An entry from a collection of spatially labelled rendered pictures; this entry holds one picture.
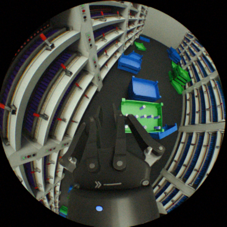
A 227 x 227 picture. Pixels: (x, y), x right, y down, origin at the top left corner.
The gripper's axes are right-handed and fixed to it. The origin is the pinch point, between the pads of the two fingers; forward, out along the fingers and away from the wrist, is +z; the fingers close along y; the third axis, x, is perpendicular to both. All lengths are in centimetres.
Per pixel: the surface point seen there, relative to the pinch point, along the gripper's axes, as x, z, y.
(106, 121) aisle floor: -33, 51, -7
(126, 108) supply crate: -12.3, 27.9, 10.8
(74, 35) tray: 34.4, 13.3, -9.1
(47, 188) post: -63, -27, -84
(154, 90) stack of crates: -8, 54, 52
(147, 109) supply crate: -15.5, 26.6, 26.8
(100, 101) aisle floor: -15, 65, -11
